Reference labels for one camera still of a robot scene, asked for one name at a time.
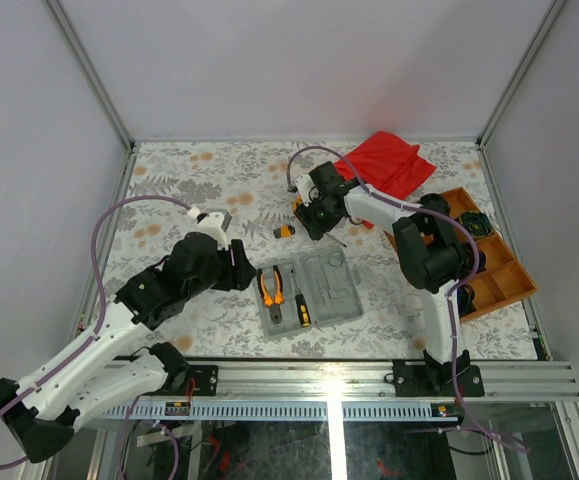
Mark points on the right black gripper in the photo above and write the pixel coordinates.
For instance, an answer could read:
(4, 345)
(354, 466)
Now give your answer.
(307, 218)

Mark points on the hex key set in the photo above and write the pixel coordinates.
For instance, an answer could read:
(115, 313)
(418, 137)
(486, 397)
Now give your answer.
(284, 231)

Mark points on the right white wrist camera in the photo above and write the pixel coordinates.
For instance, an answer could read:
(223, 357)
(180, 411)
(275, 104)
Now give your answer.
(302, 188)

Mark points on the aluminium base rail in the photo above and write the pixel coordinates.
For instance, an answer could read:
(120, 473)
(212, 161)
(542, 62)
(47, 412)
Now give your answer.
(394, 390)

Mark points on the red folded cloth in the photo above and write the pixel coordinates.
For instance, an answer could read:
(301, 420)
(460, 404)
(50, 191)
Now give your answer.
(390, 164)

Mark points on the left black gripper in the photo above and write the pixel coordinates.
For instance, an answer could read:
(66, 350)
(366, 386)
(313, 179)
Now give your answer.
(239, 265)

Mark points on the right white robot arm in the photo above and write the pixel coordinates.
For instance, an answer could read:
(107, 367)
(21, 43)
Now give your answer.
(430, 255)

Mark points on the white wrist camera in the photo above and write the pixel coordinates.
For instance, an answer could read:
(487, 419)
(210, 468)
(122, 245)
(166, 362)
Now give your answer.
(213, 223)
(302, 188)

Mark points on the green black spinning top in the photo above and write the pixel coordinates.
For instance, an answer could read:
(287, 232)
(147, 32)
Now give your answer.
(477, 224)

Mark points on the orange handled pliers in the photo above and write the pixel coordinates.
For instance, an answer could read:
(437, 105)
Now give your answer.
(274, 299)

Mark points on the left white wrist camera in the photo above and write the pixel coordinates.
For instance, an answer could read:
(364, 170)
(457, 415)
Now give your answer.
(213, 223)

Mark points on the orange tape measure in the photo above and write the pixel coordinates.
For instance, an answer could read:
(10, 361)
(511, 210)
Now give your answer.
(296, 207)

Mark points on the grey plastic tool case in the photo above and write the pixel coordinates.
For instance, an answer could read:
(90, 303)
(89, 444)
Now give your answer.
(328, 284)

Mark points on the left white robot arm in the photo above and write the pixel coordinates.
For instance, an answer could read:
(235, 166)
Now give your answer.
(45, 409)

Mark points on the black yellow screwdriver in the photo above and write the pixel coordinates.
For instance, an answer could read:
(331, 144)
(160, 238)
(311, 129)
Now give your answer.
(301, 305)
(339, 242)

